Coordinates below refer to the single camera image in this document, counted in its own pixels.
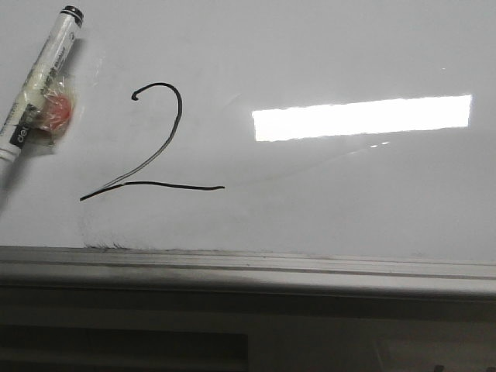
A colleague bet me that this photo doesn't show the white whiteboard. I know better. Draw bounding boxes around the white whiteboard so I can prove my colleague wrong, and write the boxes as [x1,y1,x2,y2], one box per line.
[1,1,495,261]

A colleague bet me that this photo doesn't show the dark panel below whiteboard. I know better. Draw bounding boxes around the dark panel below whiteboard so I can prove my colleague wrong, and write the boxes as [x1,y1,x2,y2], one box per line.
[1,325,250,371]

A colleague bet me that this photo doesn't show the red magnet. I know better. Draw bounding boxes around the red magnet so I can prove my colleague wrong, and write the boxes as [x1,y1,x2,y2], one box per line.
[27,75,77,149]

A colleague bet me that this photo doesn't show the white whiteboard marker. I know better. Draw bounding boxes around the white whiteboard marker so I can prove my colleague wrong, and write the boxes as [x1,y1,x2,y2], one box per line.
[0,5,84,210]

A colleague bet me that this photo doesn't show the grey aluminium whiteboard frame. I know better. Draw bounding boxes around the grey aluminium whiteboard frame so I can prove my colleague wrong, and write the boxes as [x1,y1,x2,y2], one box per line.
[1,246,495,322]

